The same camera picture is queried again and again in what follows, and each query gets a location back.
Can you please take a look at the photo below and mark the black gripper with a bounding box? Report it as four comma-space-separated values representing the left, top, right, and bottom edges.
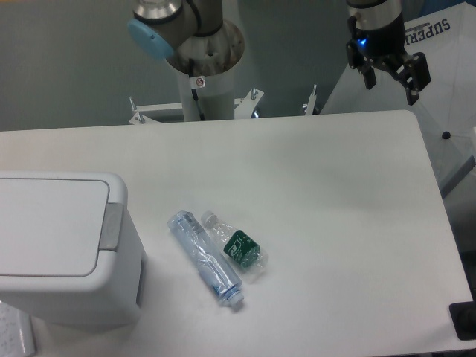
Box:
346, 1, 431, 106

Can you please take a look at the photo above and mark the white plastic trash can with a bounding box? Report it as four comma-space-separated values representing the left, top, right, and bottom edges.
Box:
1, 171, 147, 326

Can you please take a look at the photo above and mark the white trash can lid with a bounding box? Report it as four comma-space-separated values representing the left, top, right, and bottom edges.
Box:
1, 178, 109, 277

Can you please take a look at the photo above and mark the green label crushed bottle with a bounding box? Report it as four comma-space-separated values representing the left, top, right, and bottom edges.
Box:
201, 211, 269, 284

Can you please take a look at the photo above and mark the black device at table edge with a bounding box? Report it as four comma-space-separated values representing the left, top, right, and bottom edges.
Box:
449, 301, 475, 341

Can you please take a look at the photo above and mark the clear crushed plastic bottle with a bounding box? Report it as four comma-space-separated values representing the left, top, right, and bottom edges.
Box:
167, 210, 244, 311

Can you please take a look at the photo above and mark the white patterned paper sheet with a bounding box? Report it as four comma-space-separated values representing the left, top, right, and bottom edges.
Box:
1, 301, 36, 356

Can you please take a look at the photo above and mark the white metal base frame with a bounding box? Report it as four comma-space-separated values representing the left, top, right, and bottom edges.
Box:
129, 84, 321, 125

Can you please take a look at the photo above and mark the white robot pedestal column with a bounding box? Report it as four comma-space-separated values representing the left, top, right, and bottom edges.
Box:
167, 19, 245, 122

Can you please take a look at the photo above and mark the black cable on pedestal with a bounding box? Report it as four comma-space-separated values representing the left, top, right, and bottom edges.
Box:
187, 57, 205, 122

